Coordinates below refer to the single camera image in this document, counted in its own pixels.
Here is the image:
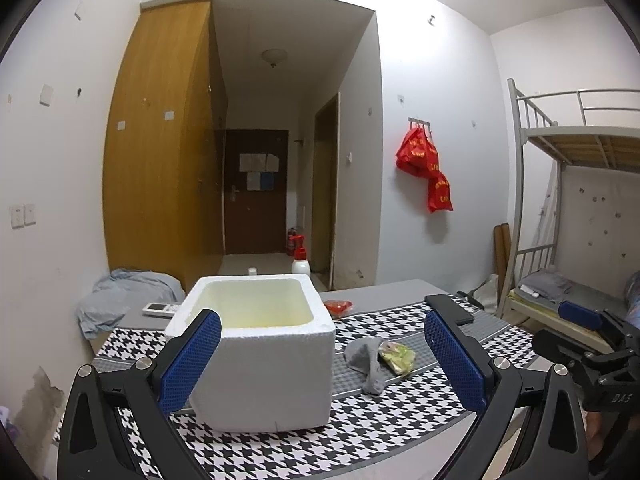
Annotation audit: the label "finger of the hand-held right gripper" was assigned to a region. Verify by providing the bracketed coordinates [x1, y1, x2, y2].
[558, 301, 626, 346]
[532, 330, 586, 363]

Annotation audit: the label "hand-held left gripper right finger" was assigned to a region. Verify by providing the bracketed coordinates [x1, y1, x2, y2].
[424, 294, 596, 480]

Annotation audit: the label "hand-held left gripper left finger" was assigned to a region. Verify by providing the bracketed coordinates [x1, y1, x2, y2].
[57, 308, 223, 480]

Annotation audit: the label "white foam box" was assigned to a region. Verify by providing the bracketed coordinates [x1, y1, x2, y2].
[165, 273, 336, 433]

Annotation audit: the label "grey folded cloth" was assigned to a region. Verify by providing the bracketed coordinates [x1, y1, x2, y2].
[520, 269, 573, 303]

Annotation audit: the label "yellow-green snack packet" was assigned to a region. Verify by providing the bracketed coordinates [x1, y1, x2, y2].
[378, 341, 417, 377]

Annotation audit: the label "white remote control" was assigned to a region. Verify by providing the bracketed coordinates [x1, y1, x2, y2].
[142, 301, 182, 317]

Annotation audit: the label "white plastic bag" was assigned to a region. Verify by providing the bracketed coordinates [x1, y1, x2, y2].
[470, 275, 501, 311]

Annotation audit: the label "grey sock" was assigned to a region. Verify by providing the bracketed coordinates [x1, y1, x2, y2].
[344, 336, 388, 395]

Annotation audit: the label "black and white houndstooth blanket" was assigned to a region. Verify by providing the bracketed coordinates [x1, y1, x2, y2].
[92, 292, 541, 480]

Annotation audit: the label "blue-grey crumpled cloth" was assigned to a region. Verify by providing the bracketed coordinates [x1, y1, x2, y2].
[76, 268, 186, 339]

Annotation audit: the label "tan wooden boards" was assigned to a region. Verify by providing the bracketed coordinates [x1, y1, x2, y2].
[494, 223, 512, 281]

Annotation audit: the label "dark brown door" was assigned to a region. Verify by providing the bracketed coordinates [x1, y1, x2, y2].
[223, 129, 290, 256]

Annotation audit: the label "white metal bunk bed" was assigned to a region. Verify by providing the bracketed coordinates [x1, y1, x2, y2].
[507, 77, 640, 356]

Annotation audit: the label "wooden wardrobe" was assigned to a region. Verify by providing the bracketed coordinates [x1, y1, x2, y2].
[102, 0, 228, 291]

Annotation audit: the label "red plastic bags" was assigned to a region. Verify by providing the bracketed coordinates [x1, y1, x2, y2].
[396, 127, 454, 213]

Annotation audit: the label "wooden side door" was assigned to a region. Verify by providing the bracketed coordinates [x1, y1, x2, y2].
[312, 92, 341, 283]

